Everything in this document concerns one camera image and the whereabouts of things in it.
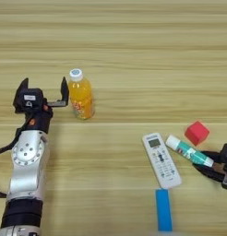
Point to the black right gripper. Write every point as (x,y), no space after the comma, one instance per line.
(226,172)

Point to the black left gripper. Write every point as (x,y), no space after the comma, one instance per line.
(38,121)

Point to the white green glue stick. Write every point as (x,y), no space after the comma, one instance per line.
(189,151)

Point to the orange juice bottle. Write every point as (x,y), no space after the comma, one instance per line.
(81,98)

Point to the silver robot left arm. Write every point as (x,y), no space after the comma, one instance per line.
(27,172)

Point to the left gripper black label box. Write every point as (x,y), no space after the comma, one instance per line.
(28,100)

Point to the red cube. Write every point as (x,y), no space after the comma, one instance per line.
(197,132)

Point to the white remote control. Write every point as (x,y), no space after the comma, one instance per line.
(161,159)

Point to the blue rectangular block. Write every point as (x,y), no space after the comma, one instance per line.
(164,210)

